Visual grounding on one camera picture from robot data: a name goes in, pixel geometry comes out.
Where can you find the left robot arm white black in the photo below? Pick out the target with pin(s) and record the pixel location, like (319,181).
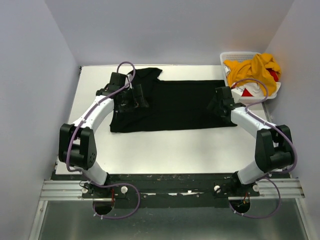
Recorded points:
(77,145)

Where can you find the yellow t-shirt in basket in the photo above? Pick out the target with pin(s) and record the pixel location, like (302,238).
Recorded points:
(254,69)

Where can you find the aluminium rail frame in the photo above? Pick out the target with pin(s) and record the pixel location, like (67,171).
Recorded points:
(273,215)

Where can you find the black t-shirt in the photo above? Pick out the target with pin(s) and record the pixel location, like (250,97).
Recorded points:
(173,105)

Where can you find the white t-shirt in basket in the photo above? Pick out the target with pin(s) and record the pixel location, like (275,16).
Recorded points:
(251,89)

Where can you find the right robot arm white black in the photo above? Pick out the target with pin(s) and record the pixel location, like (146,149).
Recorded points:
(274,149)

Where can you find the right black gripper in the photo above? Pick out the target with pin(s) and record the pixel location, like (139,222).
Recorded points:
(211,105)

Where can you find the red t-shirt in basket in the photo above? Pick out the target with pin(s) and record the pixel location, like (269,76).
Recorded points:
(275,76)

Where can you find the black mounting base plate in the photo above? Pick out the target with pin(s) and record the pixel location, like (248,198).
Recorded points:
(159,191)

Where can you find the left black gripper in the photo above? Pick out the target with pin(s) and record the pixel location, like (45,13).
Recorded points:
(137,101)

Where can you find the white plastic laundry basket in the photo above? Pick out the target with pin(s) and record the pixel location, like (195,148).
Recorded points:
(236,93)

